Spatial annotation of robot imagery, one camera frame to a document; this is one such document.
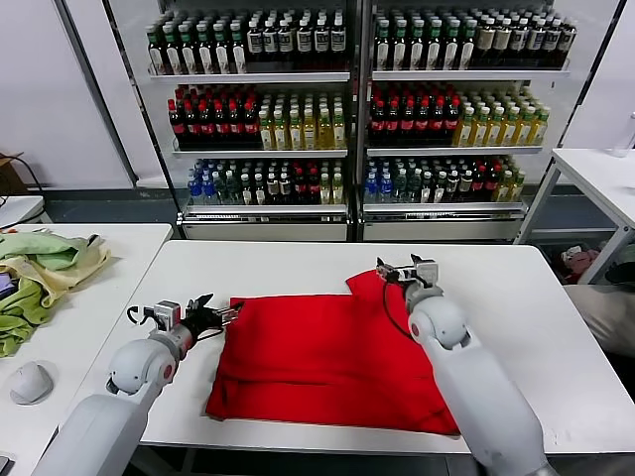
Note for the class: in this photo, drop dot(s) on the beige label dark drink bottle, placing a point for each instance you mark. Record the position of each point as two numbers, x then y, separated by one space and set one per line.
518 42
551 42
536 42
484 42
502 42
567 42

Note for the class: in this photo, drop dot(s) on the small blue water bottle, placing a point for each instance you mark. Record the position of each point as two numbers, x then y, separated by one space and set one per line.
193 191
386 191
208 191
372 191

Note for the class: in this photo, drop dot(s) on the white computer mouse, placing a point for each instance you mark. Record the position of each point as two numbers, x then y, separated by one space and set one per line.
31 384

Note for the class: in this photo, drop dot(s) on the light green garment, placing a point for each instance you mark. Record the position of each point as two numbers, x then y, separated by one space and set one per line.
44 250

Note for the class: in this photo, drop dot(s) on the dark green fabric object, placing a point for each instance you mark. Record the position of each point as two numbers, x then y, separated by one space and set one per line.
622 270

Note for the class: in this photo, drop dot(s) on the pink clothes pile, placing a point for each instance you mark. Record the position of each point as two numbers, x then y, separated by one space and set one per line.
580 260

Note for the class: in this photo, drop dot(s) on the white side table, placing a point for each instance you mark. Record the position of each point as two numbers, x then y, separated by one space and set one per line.
99 297

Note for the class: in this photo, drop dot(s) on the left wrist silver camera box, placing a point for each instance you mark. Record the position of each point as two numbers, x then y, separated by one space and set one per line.
166 315

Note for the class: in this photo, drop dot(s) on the white table with metal legs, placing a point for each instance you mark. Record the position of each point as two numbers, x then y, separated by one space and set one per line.
595 173

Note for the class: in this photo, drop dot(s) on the cream yellow garment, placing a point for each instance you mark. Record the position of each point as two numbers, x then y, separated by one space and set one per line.
74 282

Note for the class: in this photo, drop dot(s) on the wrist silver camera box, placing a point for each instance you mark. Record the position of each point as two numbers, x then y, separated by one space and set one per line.
427 273
166 315

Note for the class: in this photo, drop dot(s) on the red t-shirt with bear print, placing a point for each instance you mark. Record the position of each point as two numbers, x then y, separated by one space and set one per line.
317 357

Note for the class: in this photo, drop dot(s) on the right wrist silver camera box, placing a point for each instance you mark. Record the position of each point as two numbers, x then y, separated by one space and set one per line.
427 273

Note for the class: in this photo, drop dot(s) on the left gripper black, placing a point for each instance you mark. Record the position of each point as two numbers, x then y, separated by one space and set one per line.
198 324

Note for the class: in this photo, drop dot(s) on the white rounded desk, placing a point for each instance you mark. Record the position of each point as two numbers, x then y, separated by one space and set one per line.
20 210

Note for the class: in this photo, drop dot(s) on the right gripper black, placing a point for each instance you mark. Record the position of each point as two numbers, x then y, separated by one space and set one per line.
404 275

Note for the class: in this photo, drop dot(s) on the green cap cream label bottle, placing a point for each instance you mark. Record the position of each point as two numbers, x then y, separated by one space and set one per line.
205 57
382 54
434 54
399 54
221 57
189 57
417 54
451 54
155 57
238 57
172 57
467 54

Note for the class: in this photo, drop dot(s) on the grey slanted metal post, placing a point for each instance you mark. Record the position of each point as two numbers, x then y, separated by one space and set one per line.
97 94

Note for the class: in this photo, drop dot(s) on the small green clear bottle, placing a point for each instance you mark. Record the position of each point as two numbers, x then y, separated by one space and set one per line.
414 191
402 191
233 191
220 191

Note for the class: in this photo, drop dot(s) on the brown cardboard box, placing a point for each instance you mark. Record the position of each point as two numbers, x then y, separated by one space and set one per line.
10 176

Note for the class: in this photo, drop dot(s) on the white cap dark drink bottle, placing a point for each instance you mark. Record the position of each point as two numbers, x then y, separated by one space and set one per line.
255 44
321 43
286 44
271 44
338 43
304 43

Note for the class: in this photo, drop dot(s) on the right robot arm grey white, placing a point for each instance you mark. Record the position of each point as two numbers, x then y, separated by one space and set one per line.
476 377

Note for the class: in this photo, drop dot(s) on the small clear cup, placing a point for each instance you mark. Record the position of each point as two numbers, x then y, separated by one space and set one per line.
618 152

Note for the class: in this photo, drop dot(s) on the small yellow tea bottle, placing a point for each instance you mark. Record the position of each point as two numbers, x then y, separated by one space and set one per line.
504 188
337 191
325 191
517 188

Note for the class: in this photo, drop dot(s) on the small red cap cola bottle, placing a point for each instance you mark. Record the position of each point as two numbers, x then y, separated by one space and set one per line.
492 188
479 188
299 191
313 191

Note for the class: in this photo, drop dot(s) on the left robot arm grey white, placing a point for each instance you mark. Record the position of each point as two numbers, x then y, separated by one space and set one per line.
94 431

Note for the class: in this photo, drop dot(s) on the small dark white cap bottle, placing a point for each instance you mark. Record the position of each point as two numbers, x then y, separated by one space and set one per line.
427 191
259 191
246 191
466 189
272 191
452 189
440 191
284 191

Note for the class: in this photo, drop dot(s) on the beige fabric object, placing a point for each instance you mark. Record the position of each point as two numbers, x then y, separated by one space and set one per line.
605 312

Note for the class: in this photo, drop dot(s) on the olive green garment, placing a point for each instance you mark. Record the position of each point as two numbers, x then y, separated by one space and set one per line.
20 317

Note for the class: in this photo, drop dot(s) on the black flat device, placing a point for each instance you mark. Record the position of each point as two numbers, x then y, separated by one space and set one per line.
4 463

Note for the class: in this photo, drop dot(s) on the purple item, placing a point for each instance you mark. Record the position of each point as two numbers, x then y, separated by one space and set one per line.
6 286

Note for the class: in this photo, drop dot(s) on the beverage display shelf unit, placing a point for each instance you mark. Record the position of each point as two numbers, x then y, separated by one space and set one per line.
263 230
437 230

